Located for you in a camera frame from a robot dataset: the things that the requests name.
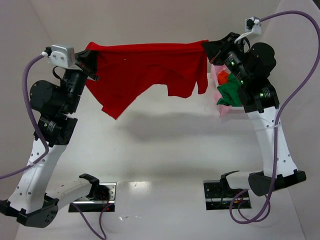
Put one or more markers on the red t-shirt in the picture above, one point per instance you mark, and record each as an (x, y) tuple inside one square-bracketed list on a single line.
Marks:
[(126, 71)]

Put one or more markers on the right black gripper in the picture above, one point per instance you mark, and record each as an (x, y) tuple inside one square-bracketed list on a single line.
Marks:
[(220, 49)]

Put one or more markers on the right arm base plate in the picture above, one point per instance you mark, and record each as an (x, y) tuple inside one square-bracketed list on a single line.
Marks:
[(218, 199)]

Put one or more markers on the pink t-shirt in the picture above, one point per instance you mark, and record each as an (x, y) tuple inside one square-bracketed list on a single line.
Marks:
[(214, 71)]

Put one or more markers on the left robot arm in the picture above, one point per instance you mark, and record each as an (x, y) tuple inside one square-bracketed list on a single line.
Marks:
[(49, 108)]

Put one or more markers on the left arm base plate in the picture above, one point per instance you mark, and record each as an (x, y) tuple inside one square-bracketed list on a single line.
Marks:
[(106, 198)]

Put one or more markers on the green t-shirt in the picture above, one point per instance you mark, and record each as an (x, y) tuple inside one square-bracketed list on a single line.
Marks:
[(229, 93)]

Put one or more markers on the white plastic basket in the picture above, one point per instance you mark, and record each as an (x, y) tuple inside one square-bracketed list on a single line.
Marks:
[(235, 110)]

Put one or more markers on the orange t-shirt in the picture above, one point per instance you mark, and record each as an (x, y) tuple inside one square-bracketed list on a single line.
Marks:
[(223, 77)]

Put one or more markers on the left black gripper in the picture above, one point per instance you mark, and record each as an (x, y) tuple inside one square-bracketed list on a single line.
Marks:
[(86, 65)]

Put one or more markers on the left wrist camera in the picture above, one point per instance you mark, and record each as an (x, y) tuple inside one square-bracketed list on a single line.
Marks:
[(60, 55)]

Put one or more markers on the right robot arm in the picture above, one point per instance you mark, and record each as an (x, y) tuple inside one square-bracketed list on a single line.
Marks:
[(260, 101)]

